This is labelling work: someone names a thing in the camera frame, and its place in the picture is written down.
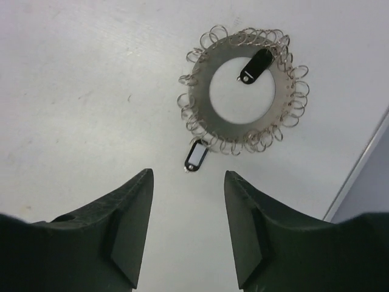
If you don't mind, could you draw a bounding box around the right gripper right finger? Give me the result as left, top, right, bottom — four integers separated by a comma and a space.
224, 171, 388, 291

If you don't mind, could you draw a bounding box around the black tag key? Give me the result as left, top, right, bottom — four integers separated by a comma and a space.
238, 49, 274, 85
184, 139, 208, 173

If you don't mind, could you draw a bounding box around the metal key organizer disc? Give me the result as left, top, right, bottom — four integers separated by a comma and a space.
177, 25, 310, 156

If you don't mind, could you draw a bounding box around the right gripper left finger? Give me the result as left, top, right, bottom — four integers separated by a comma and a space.
1, 169, 154, 291

